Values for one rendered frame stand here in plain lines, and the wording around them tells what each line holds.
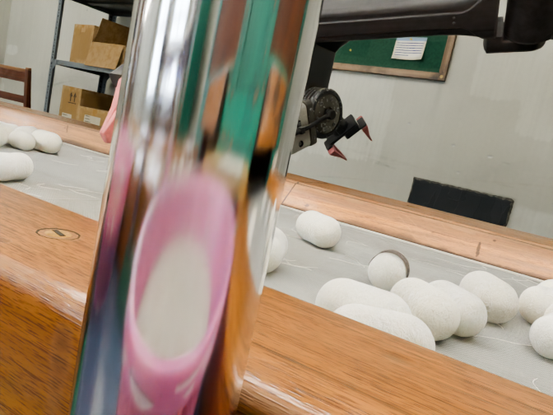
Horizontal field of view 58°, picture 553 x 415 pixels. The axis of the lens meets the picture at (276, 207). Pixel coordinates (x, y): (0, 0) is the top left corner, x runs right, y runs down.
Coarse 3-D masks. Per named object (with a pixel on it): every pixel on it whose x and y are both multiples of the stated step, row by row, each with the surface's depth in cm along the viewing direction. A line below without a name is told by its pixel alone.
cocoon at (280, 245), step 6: (276, 228) 25; (276, 234) 24; (282, 234) 25; (276, 240) 23; (282, 240) 24; (276, 246) 23; (282, 246) 24; (276, 252) 23; (282, 252) 24; (270, 258) 23; (276, 258) 23; (282, 258) 24; (270, 264) 23; (276, 264) 23; (270, 270) 23
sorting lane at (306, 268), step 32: (32, 160) 45; (64, 160) 49; (96, 160) 54; (32, 192) 31; (64, 192) 33; (96, 192) 36; (288, 224) 39; (288, 256) 29; (320, 256) 30; (352, 256) 32; (416, 256) 37; (448, 256) 40; (288, 288) 23; (320, 288) 24; (512, 320) 25; (448, 352) 19; (480, 352) 19; (512, 352) 20; (544, 384) 18
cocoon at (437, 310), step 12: (396, 288) 21; (408, 288) 20; (420, 288) 20; (432, 288) 20; (408, 300) 20; (420, 300) 19; (432, 300) 19; (444, 300) 19; (420, 312) 19; (432, 312) 19; (444, 312) 19; (456, 312) 19; (432, 324) 19; (444, 324) 19; (456, 324) 19; (444, 336) 19
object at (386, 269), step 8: (376, 256) 26; (384, 256) 25; (392, 256) 25; (376, 264) 25; (384, 264) 25; (392, 264) 25; (400, 264) 25; (368, 272) 25; (376, 272) 25; (384, 272) 25; (392, 272) 25; (400, 272) 25; (376, 280) 25; (384, 280) 25; (392, 280) 25; (384, 288) 25
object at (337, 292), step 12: (324, 288) 18; (336, 288) 18; (348, 288) 18; (360, 288) 18; (372, 288) 18; (324, 300) 18; (336, 300) 17; (348, 300) 17; (360, 300) 17; (372, 300) 17; (384, 300) 17; (396, 300) 17; (408, 312) 17
